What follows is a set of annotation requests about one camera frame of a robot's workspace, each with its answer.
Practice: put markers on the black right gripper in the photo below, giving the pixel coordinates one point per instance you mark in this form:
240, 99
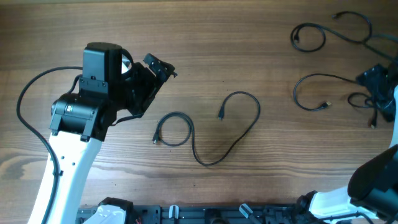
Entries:
369, 77

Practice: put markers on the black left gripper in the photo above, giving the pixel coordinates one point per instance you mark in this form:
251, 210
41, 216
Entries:
150, 84

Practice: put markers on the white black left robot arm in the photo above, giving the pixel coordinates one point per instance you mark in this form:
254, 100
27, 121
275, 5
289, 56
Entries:
110, 82

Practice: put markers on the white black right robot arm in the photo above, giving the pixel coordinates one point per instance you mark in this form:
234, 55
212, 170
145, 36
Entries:
372, 190

